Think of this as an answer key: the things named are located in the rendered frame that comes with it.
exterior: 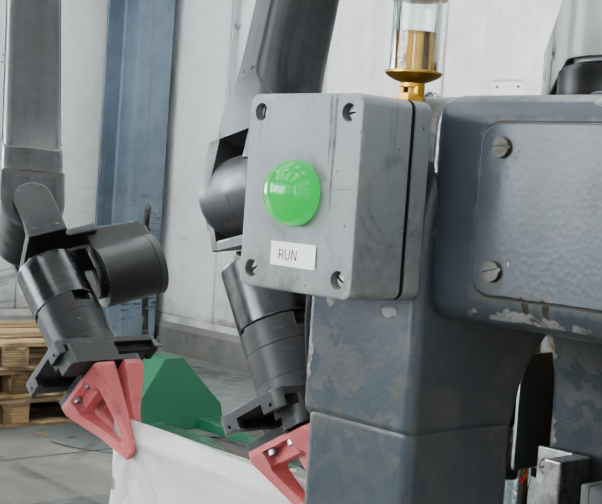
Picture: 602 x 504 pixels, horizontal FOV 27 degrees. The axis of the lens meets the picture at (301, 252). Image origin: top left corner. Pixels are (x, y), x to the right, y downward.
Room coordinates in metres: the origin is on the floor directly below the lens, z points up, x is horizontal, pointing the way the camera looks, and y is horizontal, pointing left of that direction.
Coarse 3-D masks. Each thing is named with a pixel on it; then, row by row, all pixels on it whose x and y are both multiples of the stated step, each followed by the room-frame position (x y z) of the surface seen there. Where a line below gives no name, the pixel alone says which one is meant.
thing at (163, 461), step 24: (144, 432) 1.02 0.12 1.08; (168, 432) 1.00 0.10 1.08; (120, 456) 1.04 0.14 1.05; (144, 456) 1.02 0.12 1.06; (168, 456) 0.99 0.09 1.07; (192, 456) 0.97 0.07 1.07; (216, 456) 0.94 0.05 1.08; (120, 480) 1.04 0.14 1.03; (144, 480) 1.02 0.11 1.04; (168, 480) 0.99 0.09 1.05; (192, 480) 0.96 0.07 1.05; (216, 480) 0.94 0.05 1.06; (240, 480) 0.92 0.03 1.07; (264, 480) 0.89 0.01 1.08
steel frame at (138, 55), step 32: (128, 0) 9.40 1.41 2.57; (160, 0) 9.14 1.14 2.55; (128, 32) 9.38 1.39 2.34; (160, 32) 9.15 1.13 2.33; (128, 64) 9.36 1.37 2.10; (160, 64) 9.16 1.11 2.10; (128, 96) 9.34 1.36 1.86; (160, 96) 9.18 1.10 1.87; (128, 128) 9.32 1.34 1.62; (160, 128) 9.19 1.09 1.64; (128, 160) 9.30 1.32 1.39; (160, 160) 9.20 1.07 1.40; (128, 192) 9.03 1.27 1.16; (160, 192) 9.21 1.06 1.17; (96, 224) 9.32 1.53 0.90; (160, 224) 9.23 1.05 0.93; (128, 320) 9.07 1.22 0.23
